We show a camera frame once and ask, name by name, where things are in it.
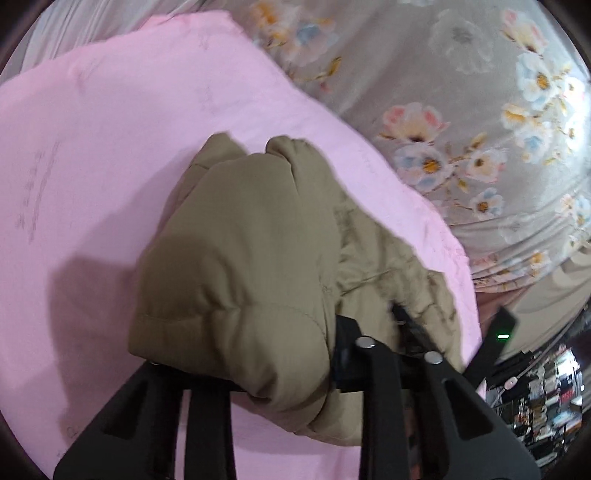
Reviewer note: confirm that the pink blanket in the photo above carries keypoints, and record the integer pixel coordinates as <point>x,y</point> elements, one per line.
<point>106,175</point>

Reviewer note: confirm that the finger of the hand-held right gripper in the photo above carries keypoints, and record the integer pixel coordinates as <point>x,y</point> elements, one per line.
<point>413,330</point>

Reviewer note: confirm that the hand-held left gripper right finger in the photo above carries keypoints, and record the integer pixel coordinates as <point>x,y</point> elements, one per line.
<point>378,401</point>

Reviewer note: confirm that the cluttered dark shelf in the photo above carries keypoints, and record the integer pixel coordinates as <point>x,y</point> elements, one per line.
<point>545,406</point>

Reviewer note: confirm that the grey floral bed sheet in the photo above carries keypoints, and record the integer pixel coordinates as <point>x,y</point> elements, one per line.
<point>415,69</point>

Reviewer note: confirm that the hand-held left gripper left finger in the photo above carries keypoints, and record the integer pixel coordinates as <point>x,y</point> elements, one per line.
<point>152,415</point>

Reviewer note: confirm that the plain beige cloth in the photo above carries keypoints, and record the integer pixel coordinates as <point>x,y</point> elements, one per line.
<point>545,304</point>

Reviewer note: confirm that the olive quilted jacket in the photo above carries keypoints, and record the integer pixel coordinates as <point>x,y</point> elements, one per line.
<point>240,258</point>

